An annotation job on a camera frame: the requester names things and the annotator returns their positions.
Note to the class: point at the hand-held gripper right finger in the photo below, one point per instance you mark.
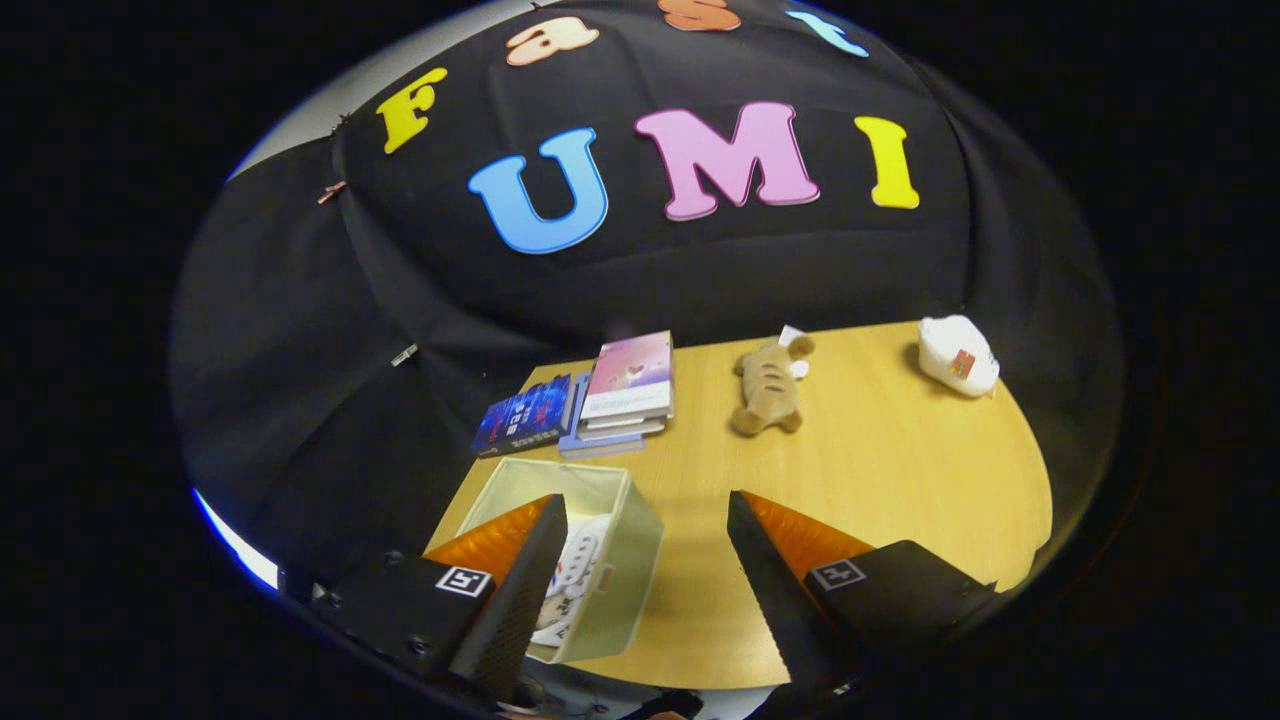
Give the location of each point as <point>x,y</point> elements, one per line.
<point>770,590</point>

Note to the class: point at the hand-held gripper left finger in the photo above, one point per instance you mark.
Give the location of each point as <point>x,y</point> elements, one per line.
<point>515,600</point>

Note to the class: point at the cream fabric storage box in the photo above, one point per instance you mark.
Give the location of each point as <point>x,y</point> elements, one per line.
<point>630,560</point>

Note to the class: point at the lavender book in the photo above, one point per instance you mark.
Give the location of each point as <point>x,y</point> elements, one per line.
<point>600,448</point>

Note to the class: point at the dark blue book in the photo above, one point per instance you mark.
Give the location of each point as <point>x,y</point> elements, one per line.
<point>525,415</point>

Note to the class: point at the brown plush toy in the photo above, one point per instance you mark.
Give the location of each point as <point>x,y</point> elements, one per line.
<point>765,390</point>

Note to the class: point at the grey book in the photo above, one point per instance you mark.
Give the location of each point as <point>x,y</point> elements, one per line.
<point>625,426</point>

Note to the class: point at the pink book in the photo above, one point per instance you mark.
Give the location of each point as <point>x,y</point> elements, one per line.
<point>630,370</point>

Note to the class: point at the silver clip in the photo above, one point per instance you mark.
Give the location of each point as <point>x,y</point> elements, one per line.
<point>404,354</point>

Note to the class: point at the computer monitor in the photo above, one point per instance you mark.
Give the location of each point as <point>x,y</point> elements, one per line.
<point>245,550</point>

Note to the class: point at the white plush toy red label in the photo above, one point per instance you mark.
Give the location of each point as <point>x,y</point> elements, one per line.
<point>950,350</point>

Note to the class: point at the black backdrop cloth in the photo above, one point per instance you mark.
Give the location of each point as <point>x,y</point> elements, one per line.
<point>400,300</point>

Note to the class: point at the red clip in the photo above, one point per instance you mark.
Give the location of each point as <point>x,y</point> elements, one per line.
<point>332,192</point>

